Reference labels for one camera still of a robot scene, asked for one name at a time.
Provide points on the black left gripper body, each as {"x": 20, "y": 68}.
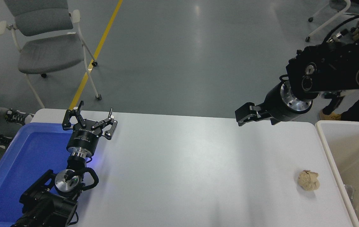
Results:
{"x": 83, "y": 140}

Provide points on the crumpled tan paper ball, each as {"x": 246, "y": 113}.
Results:
{"x": 308, "y": 180}

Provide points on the white-framed wheeled chair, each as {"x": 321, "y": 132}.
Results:
{"x": 343, "y": 6}

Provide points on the grey chair with armrests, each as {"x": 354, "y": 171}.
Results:
{"x": 50, "y": 53}

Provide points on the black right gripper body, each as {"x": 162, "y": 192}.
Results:
{"x": 275, "y": 105}

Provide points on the blue plastic tray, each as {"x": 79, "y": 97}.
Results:
{"x": 25, "y": 157}

